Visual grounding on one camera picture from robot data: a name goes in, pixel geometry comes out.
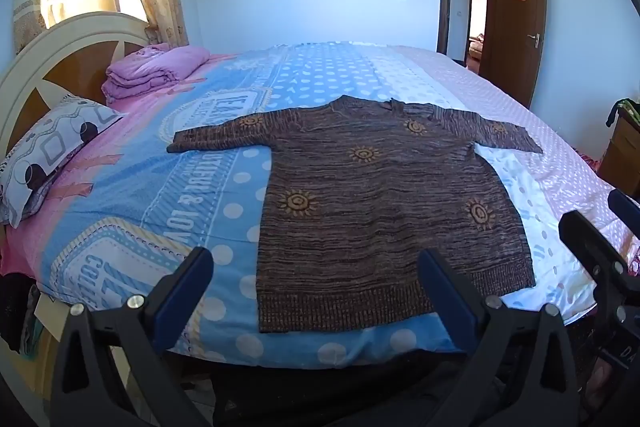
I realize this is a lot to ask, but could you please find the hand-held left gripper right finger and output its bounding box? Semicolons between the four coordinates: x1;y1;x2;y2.
417;248;593;427

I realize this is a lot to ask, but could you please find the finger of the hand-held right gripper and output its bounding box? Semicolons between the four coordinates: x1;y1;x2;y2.
608;191;640;221
558;209;629;277

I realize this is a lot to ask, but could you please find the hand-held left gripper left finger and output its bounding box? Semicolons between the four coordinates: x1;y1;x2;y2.
50;246;216;427

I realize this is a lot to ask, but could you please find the brown knit sweater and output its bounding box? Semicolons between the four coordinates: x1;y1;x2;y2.
166;96;544;334

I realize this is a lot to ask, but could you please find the dark clothes pile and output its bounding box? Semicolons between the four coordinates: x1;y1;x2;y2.
0;272;36;353

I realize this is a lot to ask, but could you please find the wooden nightstand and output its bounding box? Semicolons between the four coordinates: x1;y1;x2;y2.
597;99;640;198

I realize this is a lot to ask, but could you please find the green and black cloth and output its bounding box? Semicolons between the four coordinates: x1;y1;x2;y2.
606;98;640;128

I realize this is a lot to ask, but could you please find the bed with blue sheet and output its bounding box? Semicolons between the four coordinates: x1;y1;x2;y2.
0;39;640;370

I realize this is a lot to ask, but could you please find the grey patterned pillow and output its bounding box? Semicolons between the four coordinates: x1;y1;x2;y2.
0;93;126;229

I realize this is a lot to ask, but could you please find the brown wooden door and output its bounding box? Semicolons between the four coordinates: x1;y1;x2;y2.
482;0;547;109

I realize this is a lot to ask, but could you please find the folded pink blanket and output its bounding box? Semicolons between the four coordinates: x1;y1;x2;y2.
101;45;211;104

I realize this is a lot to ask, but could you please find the cream and wood headboard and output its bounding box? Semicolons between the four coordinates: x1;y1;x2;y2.
0;11;151;158

